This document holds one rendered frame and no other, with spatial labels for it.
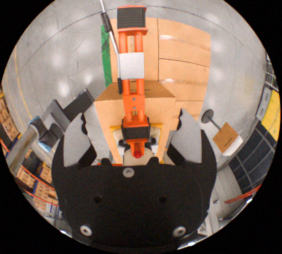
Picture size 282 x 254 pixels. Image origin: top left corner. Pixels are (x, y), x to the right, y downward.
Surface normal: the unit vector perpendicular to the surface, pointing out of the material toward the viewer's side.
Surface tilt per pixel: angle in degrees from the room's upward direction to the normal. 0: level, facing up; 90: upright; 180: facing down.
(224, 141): 90
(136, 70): 0
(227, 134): 90
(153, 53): 0
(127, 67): 0
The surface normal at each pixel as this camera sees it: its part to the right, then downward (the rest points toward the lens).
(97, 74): 0.07, 0.52
